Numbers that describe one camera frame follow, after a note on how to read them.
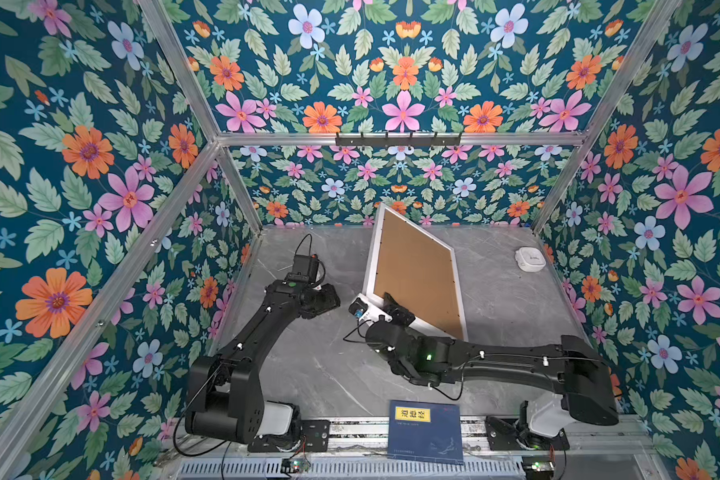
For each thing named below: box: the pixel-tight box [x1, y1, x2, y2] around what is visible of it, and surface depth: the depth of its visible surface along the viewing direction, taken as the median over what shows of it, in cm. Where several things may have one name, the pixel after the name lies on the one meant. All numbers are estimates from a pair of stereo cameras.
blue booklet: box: [387, 400, 464, 465], surface depth 76 cm
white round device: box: [515, 247, 547, 272], surface depth 107 cm
